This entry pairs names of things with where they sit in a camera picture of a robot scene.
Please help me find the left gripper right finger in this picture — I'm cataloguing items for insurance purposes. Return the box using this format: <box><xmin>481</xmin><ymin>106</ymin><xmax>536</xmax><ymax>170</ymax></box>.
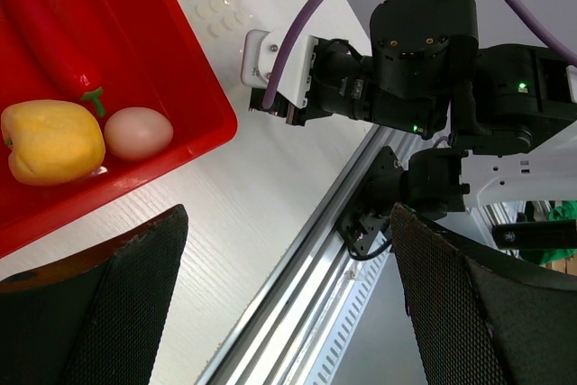
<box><xmin>389</xmin><ymin>203</ymin><xmax>576</xmax><ymax>384</ymax></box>

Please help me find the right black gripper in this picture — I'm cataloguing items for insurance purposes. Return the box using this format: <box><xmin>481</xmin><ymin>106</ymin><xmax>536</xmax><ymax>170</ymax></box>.
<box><xmin>247</xmin><ymin>0</ymin><xmax>478</xmax><ymax>133</ymax></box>

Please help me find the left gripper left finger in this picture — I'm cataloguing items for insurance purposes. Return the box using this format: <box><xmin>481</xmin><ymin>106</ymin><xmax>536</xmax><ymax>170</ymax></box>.
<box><xmin>1</xmin><ymin>205</ymin><xmax>188</xmax><ymax>384</ymax></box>

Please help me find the red chili pepper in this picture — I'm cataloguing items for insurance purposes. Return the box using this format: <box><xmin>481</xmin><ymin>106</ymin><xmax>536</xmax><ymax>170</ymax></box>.
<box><xmin>2</xmin><ymin>0</ymin><xmax>105</xmax><ymax>117</ymax></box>

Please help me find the yellow bell pepper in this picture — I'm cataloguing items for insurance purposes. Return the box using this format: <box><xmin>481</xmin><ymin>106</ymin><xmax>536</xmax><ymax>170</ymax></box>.
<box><xmin>1</xmin><ymin>100</ymin><xmax>105</xmax><ymax>187</ymax></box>

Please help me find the pale egg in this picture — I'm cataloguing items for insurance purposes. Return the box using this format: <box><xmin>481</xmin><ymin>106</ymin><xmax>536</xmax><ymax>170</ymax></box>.
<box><xmin>104</xmin><ymin>106</ymin><xmax>174</xmax><ymax>161</ymax></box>

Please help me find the red plastic tray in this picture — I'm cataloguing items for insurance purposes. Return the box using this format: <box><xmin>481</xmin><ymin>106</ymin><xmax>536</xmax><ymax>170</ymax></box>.
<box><xmin>1</xmin><ymin>0</ymin><xmax>237</xmax><ymax>255</ymax></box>

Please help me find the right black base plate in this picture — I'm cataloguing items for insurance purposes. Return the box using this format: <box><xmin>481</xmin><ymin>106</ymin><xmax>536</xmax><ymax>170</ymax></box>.
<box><xmin>336</xmin><ymin>146</ymin><xmax>408</xmax><ymax>261</ymax></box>

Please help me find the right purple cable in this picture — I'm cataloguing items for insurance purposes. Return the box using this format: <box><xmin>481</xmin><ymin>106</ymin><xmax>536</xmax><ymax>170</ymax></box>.
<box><xmin>261</xmin><ymin>0</ymin><xmax>577</xmax><ymax>111</ymax></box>

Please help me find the slotted cable duct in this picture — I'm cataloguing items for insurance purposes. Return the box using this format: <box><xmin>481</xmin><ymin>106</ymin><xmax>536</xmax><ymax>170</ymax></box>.
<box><xmin>304</xmin><ymin>252</ymin><xmax>421</xmax><ymax>384</ymax></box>

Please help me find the aluminium mounting rail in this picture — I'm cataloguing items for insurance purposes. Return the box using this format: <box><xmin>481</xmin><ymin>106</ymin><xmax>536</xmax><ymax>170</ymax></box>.
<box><xmin>197</xmin><ymin>127</ymin><xmax>414</xmax><ymax>384</ymax></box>

